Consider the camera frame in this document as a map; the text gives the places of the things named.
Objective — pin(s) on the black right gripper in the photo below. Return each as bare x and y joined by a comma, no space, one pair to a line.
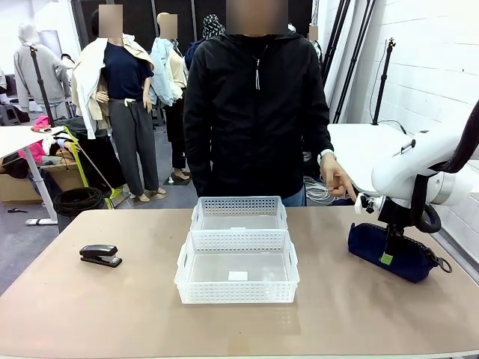
394,213

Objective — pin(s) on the navy zipper pouch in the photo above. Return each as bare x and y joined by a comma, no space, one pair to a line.
411,258

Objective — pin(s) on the person's left forearm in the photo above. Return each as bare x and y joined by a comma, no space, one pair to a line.
318,127

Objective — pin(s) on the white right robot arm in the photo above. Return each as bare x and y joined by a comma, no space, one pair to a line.
404,168

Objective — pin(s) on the person's right forearm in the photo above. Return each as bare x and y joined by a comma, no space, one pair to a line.
196,157

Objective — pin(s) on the person's left hand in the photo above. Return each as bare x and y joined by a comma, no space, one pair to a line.
335,179

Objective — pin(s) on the light wristwatch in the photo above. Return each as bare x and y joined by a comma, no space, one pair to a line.
325,155

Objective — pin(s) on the black stand with knob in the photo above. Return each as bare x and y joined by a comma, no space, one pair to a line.
382,86

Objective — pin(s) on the white perforated plastic basket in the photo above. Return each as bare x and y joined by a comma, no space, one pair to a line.
239,205
235,293

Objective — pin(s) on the white paper label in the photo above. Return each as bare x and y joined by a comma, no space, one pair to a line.
238,276

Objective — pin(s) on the person in black jacket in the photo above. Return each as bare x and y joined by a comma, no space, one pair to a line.
254,112

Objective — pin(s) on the leaning black stand poles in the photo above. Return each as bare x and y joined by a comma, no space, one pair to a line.
346,56

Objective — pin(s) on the small blurred-face background figure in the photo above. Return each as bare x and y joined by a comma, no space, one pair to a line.
315,41

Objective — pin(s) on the mannequin with light blue jacket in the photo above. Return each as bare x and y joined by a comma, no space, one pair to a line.
168,75

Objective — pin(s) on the person with patterned cap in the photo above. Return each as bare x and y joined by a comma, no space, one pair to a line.
211,28

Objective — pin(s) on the black stapler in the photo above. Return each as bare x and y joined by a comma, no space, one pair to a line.
99,254

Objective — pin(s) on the mannequin with navy shirt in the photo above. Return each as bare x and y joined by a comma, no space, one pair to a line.
127,93

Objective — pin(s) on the cardboard box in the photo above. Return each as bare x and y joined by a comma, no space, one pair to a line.
63,175

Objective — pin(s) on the pink cloth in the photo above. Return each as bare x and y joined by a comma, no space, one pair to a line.
33,151

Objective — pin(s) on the black tripod pole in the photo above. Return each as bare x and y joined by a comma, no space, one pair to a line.
40,86

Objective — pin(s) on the white desk with leg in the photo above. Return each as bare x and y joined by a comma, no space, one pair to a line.
18,138

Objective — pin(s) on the figure in grey hoodie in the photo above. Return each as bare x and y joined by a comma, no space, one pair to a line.
33,71

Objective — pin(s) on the dark step stool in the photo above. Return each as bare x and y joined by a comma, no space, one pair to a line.
9,114

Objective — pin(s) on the lime green frame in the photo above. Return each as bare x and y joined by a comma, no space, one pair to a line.
80,164

